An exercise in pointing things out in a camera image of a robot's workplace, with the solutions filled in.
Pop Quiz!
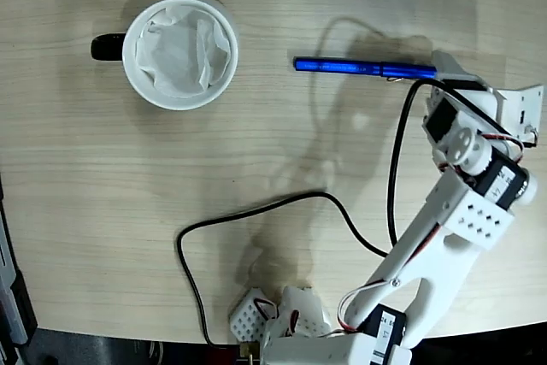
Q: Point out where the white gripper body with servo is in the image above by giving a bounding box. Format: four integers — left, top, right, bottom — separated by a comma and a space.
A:
421, 81, 513, 179

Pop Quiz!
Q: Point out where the crumpled white paper tissue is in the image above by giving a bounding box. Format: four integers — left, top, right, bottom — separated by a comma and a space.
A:
135, 8, 232, 99

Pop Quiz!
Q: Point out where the black camera on white mount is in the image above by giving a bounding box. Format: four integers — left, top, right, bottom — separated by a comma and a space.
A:
491, 85, 544, 148

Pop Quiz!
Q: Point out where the white mug with black handle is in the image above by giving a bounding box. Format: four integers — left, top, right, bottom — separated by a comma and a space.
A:
90, 0, 239, 111

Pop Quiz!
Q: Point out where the black camera cable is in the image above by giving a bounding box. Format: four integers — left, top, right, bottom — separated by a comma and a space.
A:
177, 78, 525, 349

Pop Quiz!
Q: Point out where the blue metallic pen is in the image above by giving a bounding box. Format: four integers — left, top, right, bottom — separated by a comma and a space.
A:
292, 56, 439, 83

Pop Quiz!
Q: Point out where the grey metal bracket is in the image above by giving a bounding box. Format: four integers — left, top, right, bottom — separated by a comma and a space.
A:
0, 210, 29, 347

